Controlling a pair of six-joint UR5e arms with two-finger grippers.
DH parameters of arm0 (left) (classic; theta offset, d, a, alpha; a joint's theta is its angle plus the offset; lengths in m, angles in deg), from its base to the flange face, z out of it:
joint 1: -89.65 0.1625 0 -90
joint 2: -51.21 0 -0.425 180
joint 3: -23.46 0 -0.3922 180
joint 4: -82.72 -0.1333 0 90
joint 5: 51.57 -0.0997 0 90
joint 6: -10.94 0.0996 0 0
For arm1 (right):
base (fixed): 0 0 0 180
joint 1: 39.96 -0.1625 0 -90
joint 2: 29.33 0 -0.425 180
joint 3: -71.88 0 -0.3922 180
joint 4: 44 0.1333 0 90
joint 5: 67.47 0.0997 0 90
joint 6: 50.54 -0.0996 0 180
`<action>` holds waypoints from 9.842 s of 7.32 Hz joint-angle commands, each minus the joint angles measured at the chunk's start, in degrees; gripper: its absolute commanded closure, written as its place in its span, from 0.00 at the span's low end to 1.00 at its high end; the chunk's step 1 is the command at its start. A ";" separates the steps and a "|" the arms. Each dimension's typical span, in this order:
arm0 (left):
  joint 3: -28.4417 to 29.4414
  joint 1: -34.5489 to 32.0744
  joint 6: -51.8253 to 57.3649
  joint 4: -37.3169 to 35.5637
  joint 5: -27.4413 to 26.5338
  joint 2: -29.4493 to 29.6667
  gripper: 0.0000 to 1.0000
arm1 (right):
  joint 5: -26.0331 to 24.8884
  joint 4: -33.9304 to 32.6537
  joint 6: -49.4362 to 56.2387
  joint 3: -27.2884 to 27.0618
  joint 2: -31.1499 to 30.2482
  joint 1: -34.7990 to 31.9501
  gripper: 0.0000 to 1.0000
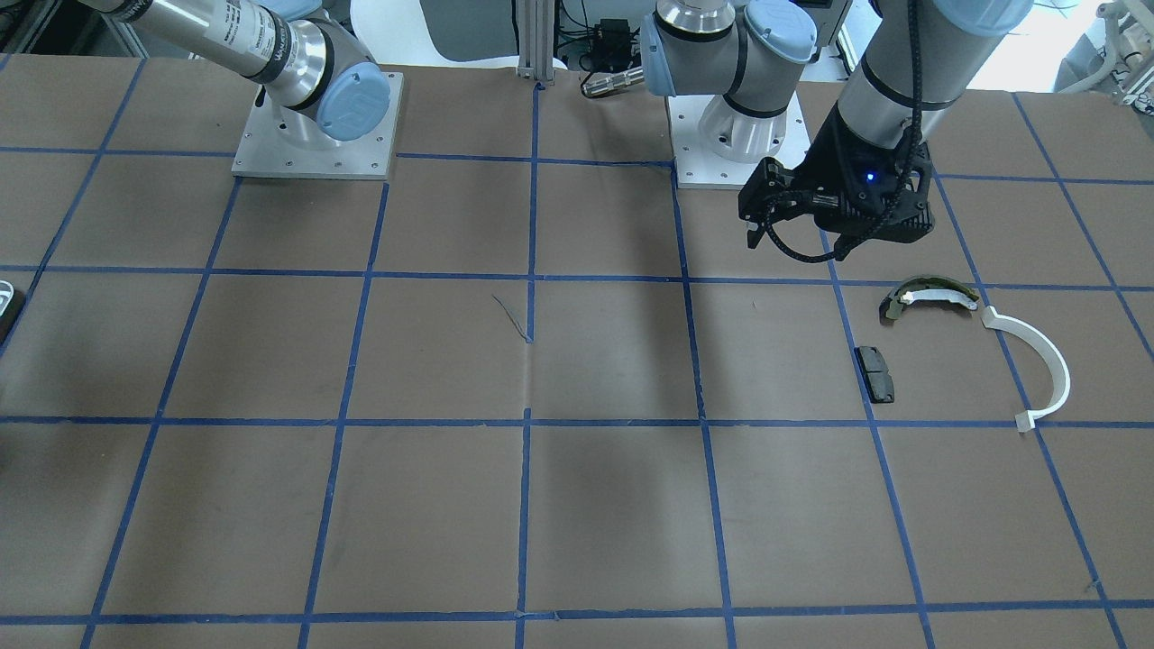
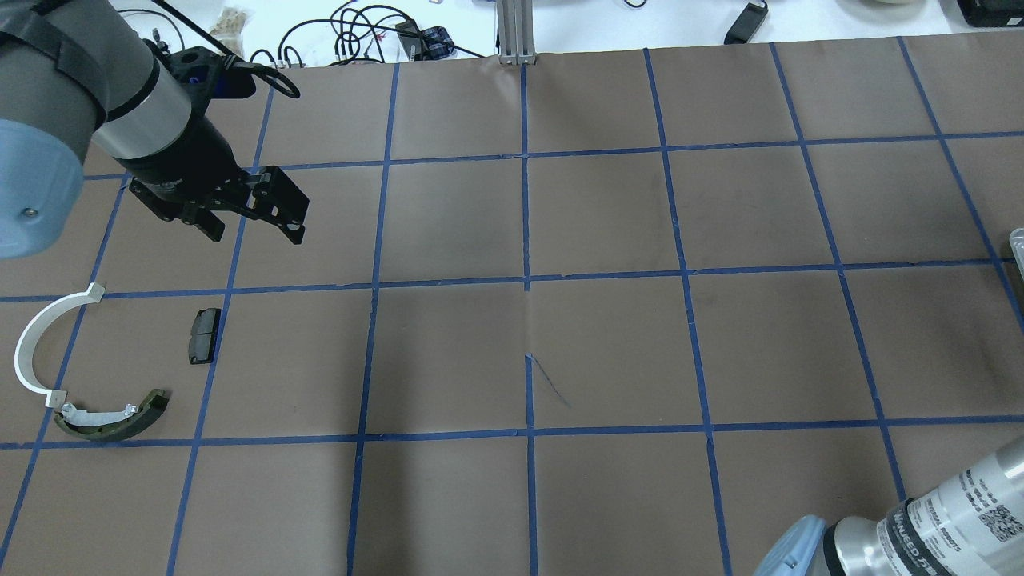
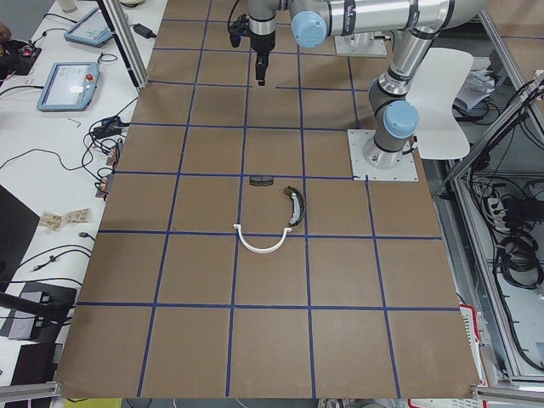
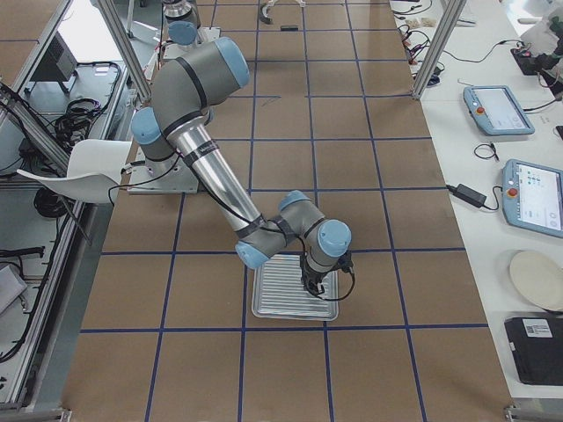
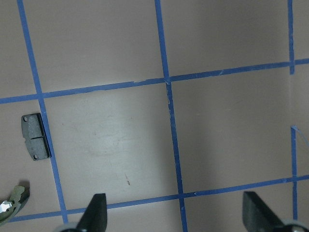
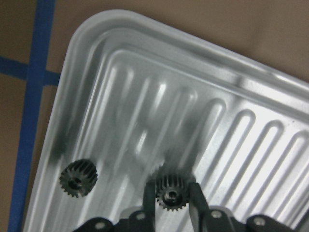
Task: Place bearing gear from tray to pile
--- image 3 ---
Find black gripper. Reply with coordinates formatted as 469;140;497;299
250;31;275;86

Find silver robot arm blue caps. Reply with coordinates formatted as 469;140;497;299
242;1;485;169

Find dark grey brake pad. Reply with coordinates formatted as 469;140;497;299
249;175;274;187

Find black power adapter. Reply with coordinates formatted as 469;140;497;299
132;23;156;39

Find curved brake shoe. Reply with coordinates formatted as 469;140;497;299
284;186;306;227

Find far blue teach pendant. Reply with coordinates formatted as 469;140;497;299
64;7;113;48

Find blue teach pendant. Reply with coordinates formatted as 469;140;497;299
37;62;100;112
64;7;113;48

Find white plastic chair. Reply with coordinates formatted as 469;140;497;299
406;48;473;160

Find near blue teach pendant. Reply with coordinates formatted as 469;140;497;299
37;62;100;112

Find brown cardboard table mat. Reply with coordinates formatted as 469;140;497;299
56;1;479;399

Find small wooden pieces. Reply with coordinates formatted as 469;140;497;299
38;208;92;231

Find black box on desk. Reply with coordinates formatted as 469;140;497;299
1;282;77;343

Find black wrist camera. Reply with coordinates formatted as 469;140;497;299
228;14;250;48

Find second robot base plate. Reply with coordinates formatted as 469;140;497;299
334;31;389;58

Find aluminium frame post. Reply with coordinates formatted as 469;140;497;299
97;0;149;89

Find white curved plastic bracket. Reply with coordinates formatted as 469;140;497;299
232;224;292;255

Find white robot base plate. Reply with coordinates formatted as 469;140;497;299
348;129;418;182

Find black cable bundle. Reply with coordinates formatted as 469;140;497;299
492;233;544;290

